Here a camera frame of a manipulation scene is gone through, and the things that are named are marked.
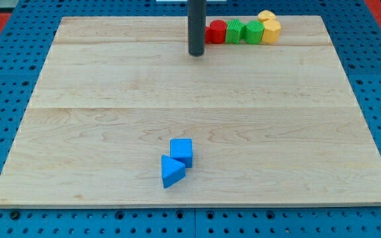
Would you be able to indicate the blue cube block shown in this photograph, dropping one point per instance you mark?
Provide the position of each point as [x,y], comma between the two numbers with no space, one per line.
[181,150]

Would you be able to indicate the blue triangular prism block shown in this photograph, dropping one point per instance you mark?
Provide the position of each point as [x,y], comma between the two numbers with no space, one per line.
[172,171]

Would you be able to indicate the light wooden board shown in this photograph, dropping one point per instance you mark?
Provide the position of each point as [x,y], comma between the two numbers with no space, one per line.
[272,125]

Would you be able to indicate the red block behind rod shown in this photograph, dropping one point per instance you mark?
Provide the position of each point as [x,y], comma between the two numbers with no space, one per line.
[207,34]

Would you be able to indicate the red cylinder block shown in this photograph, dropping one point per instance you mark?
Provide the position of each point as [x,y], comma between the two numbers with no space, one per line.
[218,31]

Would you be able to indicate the green star block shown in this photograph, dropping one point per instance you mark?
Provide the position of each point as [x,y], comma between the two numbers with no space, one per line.
[235,31]

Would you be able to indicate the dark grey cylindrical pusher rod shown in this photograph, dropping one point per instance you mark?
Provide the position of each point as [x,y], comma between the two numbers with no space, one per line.
[196,27]

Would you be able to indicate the green cylinder block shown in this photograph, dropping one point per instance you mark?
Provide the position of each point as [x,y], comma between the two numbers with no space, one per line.
[254,31]

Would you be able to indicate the yellow hexagon block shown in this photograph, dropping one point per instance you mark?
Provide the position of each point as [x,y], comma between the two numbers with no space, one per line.
[271,31]

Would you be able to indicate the yellow rounded block behind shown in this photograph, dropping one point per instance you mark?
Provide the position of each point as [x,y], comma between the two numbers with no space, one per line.
[266,15]

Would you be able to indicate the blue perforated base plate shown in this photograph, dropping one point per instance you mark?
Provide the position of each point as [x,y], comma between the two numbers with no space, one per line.
[355,31]

